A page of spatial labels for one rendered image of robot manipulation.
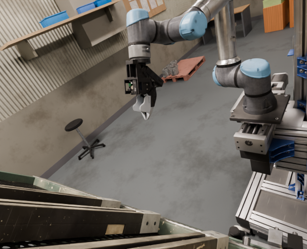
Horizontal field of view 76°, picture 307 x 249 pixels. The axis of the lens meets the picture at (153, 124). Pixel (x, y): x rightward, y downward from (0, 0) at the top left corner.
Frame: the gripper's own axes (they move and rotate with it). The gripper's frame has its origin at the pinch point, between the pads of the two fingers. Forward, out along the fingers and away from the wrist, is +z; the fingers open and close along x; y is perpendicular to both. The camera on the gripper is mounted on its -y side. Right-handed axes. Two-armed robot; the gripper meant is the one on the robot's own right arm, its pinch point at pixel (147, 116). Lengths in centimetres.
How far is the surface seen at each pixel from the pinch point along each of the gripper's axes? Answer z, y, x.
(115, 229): 33.5, 20.7, 3.2
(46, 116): 26, -56, -280
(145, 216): 37.3, 6.4, 1.9
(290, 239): 48, -28, 43
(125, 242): 14.6, 34.5, 27.7
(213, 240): 32.5, 6.3, 29.6
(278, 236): 48, -27, 39
